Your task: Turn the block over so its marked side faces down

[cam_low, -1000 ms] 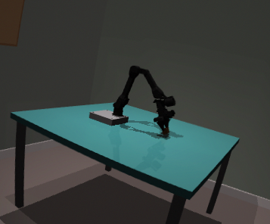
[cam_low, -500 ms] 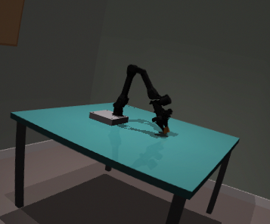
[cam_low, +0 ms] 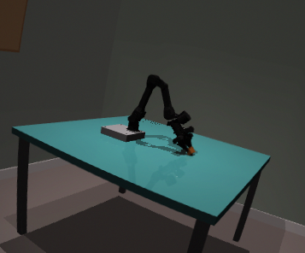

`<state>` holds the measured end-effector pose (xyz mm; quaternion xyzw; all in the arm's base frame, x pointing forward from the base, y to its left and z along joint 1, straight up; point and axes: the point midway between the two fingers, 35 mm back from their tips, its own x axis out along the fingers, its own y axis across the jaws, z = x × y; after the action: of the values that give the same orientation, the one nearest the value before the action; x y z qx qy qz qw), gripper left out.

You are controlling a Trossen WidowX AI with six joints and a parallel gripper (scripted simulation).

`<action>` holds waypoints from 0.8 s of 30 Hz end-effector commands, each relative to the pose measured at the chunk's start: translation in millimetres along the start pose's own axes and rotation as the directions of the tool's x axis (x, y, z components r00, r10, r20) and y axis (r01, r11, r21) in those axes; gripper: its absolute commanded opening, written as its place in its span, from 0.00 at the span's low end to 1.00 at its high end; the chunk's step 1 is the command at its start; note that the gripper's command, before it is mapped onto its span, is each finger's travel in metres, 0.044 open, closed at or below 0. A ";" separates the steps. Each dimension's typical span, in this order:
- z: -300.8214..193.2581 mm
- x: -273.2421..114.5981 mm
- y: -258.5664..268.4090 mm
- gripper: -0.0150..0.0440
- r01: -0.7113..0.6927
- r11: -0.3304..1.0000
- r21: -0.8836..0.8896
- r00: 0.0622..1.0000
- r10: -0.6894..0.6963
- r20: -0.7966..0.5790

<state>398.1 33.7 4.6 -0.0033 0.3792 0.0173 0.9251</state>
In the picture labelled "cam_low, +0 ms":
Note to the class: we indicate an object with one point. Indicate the orange block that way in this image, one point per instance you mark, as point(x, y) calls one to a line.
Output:
point(191, 151)

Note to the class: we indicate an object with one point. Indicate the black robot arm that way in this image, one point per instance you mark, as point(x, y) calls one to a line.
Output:
point(169, 113)

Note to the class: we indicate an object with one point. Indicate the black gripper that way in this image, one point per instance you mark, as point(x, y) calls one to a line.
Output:
point(182, 141)

